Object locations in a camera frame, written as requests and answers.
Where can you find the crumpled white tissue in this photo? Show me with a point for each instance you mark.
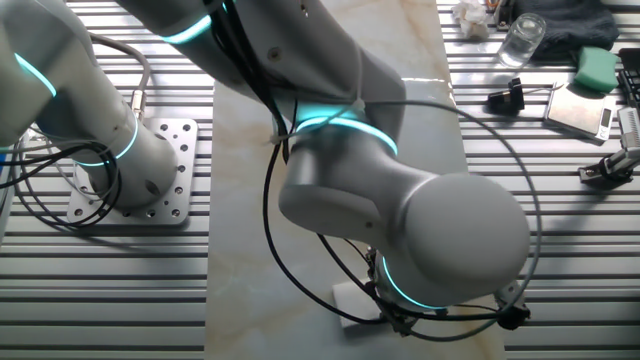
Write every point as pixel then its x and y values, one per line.
pixel 470 17

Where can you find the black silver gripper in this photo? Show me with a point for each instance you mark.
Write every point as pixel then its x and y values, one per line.
pixel 397 320

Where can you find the black keyboard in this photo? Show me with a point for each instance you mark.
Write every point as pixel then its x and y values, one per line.
pixel 631 80

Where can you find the black camera stand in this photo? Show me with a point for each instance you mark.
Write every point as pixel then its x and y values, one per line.
pixel 607 170

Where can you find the black knob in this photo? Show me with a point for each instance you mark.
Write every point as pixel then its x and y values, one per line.
pixel 506 97

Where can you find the wrist camera on grey bracket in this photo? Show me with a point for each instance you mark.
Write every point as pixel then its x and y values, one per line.
pixel 512 315

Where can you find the green sponge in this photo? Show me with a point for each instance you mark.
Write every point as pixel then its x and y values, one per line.
pixel 596 69

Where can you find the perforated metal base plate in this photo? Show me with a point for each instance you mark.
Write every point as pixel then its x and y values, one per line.
pixel 182 145

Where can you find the silver digital scale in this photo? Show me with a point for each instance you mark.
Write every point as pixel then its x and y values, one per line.
pixel 577 112

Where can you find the silver ribbed camera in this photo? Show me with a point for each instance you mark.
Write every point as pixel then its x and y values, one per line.
pixel 630 127

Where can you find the clear glass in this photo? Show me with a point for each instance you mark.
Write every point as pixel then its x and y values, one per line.
pixel 522 42

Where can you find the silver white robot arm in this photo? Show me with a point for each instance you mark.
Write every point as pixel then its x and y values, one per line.
pixel 450 235

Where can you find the white sponge block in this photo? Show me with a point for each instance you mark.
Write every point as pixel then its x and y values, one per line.
pixel 352 302

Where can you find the dark towel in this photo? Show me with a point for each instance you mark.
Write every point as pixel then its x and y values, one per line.
pixel 570 25

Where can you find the marble pattern slab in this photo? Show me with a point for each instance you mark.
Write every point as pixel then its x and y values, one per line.
pixel 240 280

